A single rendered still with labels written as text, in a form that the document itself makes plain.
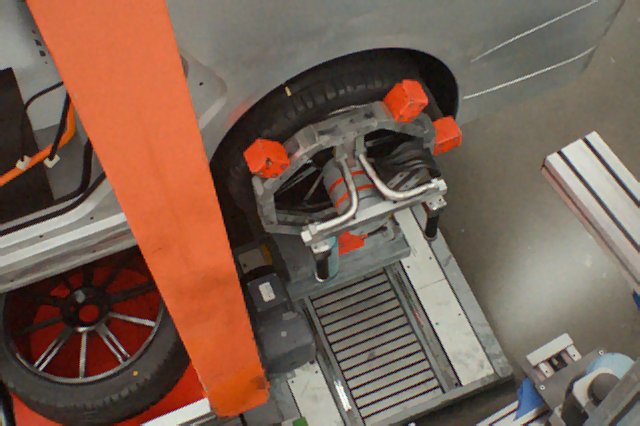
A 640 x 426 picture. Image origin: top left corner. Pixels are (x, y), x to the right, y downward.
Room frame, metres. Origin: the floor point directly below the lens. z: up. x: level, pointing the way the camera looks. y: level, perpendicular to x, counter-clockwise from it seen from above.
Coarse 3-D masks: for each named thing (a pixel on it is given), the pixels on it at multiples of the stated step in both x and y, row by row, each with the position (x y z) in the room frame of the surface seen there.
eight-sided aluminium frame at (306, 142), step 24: (336, 120) 1.38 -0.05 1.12; (360, 120) 1.40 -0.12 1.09; (384, 120) 1.38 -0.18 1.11; (288, 144) 1.34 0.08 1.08; (312, 144) 1.31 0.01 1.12; (432, 144) 1.43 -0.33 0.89; (288, 168) 1.29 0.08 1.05; (264, 192) 1.26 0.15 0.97; (264, 216) 1.26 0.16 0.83; (288, 216) 1.32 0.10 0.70; (312, 216) 1.35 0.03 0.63; (336, 216) 1.38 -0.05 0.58
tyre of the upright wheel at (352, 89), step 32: (320, 64) 1.53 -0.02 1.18; (352, 64) 1.53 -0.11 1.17; (384, 64) 1.55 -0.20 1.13; (288, 96) 1.44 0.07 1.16; (320, 96) 1.42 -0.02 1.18; (352, 96) 1.44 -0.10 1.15; (384, 96) 1.47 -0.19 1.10; (256, 128) 1.39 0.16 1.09; (288, 128) 1.38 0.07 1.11; (224, 160) 1.39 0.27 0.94
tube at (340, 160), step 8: (336, 144) 1.33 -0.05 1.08; (336, 152) 1.33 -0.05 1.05; (336, 160) 1.32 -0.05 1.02; (344, 160) 1.32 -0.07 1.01; (344, 168) 1.30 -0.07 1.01; (344, 176) 1.27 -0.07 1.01; (352, 184) 1.25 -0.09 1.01; (352, 192) 1.22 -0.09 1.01; (352, 200) 1.20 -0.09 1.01; (352, 208) 1.17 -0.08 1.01; (344, 216) 1.15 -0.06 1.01; (352, 216) 1.15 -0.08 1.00; (320, 224) 1.13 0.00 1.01; (328, 224) 1.13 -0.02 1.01; (336, 224) 1.13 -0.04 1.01; (312, 232) 1.11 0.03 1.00; (320, 232) 1.11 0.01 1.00
